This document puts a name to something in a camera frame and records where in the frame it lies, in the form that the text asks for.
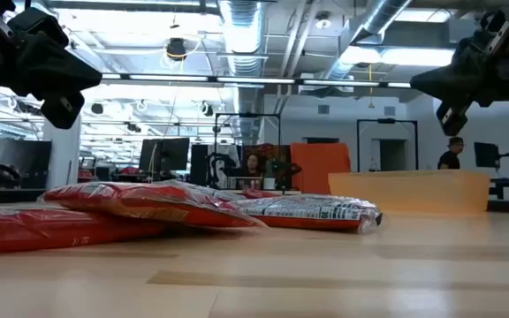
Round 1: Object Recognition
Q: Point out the silver smooth ceiling duct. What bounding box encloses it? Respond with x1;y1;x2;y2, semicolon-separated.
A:
323;0;414;83

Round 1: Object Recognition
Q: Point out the black partition panel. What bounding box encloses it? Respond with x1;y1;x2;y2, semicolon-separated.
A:
0;139;54;190

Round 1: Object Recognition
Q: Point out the round white ceiling fixture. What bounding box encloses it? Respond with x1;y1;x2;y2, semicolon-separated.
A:
314;11;333;30

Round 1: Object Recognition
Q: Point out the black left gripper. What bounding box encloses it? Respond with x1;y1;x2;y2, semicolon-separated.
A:
0;0;103;131

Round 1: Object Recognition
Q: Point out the tall black cabinet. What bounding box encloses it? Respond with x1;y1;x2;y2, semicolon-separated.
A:
189;143;210;187

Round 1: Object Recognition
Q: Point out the black beam with light strips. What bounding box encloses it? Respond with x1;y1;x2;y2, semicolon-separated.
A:
101;72;413;90

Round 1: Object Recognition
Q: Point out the black computer monitor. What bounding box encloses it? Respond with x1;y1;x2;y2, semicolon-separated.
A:
138;137;191;173

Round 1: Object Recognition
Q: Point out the red chair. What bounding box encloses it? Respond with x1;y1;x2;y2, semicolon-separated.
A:
77;167;97;184

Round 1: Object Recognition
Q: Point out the white building column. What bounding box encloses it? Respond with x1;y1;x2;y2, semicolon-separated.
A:
42;113;82;190

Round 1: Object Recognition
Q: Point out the small black monitor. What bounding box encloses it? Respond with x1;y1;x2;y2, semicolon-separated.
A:
474;141;501;170

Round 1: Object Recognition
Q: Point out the person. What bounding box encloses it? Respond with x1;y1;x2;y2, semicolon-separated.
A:
437;136;465;171
239;151;268;178

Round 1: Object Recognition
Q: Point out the silver ribbed ceiling duct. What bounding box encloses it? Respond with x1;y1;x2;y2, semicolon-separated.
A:
217;0;265;145

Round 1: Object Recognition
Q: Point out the red popcorn bag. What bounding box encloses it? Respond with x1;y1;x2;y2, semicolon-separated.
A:
229;193;384;235
0;204;170;256
218;187;284;201
37;179;268;230

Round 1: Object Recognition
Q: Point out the yellow hanging cable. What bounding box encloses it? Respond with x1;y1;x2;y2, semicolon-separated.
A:
367;64;376;110

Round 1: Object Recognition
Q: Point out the black metal rack frame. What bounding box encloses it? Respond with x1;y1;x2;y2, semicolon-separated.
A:
213;112;282;192
356;117;420;172

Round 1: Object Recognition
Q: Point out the dark patterned backdrop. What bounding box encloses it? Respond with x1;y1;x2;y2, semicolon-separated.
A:
240;142;292;191

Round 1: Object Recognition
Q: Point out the black round ceiling device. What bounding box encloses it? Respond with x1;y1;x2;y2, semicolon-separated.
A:
164;37;188;62

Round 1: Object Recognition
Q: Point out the orange translucent basket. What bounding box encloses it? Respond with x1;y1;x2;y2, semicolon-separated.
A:
327;170;491;216

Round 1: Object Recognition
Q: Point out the orange red upright panel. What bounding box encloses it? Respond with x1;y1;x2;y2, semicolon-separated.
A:
289;141;353;196

